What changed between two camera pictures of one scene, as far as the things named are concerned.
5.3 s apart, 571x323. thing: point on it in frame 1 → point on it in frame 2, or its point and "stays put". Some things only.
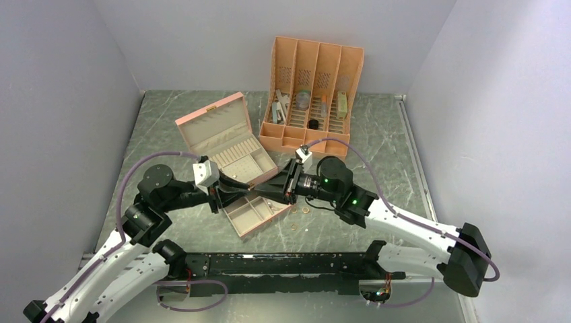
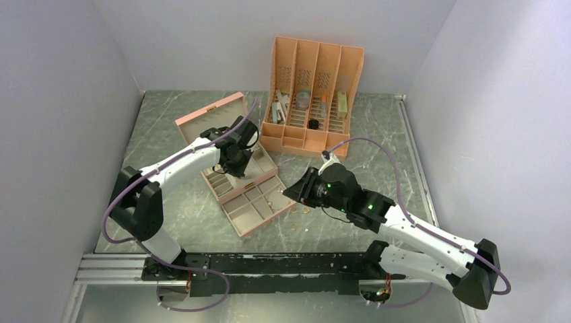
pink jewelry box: (221, 132) stays put
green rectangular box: (342, 105) stays put
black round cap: (313, 124) stays put
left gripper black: (226, 186) → (238, 171)
